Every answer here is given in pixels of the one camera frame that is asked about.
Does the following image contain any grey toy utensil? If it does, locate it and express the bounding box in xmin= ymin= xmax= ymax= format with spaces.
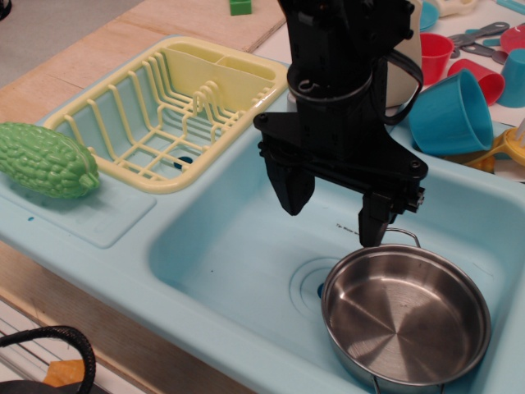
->
xmin=449 ymin=22 xmax=510 ymax=65

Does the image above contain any black cable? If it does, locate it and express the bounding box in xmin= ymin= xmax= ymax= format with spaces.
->
xmin=0 ymin=326 xmax=97 ymax=394

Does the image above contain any stainless steel pot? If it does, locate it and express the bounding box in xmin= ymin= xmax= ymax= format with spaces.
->
xmin=321 ymin=230 xmax=491 ymax=393

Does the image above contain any orange tape piece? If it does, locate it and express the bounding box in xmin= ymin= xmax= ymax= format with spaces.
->
xmin=43 ymin=360 xmax=84 ymax=387

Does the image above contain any red plastic cup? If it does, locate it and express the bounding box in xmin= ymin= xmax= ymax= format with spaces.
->
xmin=447 ymin=59 xmax=505 ymax=106
xmin=420 ymin=33 xmax=454 ymax=85

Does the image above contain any green toy bitter melon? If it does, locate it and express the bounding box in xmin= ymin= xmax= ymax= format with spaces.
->
xmin=1 ymin=122 xmax=99 ymax=199

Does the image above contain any green toy block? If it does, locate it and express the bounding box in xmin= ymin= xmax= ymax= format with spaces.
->
xmin=229 ymin=0 xmax=252 ymax=16

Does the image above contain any large blue plastic cup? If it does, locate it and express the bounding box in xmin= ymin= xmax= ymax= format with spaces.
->
xmin=409 ymin=69 xmax=493 ymax=156

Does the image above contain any cream detergent bottle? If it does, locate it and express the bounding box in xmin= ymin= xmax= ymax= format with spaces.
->
xmin=386 ymin=0 xmax=422 ymax=108

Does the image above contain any blue plastic cup right edge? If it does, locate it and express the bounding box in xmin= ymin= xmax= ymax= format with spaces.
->
xmin=497 ymin=48 xmax=525 ymax=108

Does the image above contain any pale yellow drying rack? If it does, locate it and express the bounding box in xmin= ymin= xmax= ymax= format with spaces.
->
xmin=43 ymin=36 xmax=287 ymax=194

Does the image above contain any cream toy item top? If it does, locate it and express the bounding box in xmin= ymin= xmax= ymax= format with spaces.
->
xmin=431 ymin=0 xmax=478 ymax=17

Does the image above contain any light blue toy sink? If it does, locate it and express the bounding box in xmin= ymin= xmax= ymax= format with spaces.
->
xmin=0 ymin=34 xmax=525 ymax=394

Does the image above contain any blue plastic plate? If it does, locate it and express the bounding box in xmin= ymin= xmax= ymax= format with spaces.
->
xmin=419 ymin=1 xmax=440 ymax=32

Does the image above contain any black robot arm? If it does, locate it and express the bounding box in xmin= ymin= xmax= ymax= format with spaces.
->
xmin=253 ymin=1 xmax=427 ymax=247

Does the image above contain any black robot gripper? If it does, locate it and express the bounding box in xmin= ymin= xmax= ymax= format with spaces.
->
xmin=253 ymin=61 xmax=427 ymax=246

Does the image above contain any grey toy faucet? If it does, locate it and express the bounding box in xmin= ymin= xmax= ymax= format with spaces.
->
xmin=286 ymin=92 xmax=297 ymax=112

